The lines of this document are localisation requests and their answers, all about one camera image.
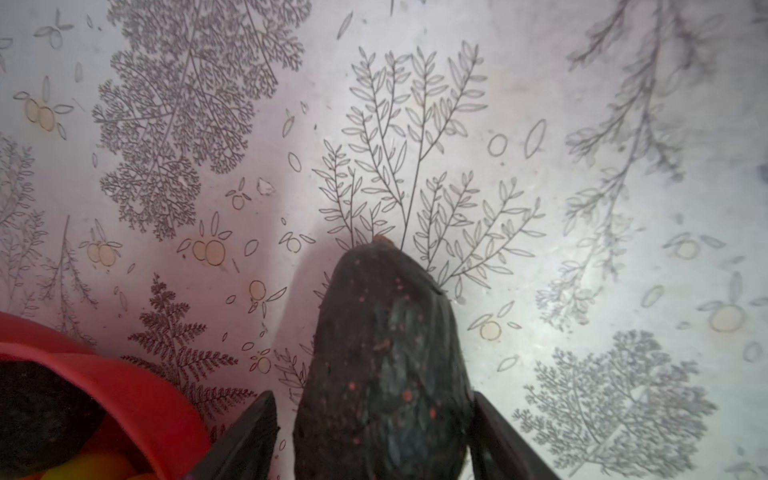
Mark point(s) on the red flower-shaped fruit bowl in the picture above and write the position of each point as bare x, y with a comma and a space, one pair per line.
145, 414

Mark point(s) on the yellow fake lemon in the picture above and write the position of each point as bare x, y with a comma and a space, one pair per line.
92, 466

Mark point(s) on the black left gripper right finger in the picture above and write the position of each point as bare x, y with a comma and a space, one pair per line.
498, 451

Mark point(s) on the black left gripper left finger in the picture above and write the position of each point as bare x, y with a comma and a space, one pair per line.
245, 451

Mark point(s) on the dark fake avocado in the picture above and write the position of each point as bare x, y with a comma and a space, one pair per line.
45, 420
387, 394

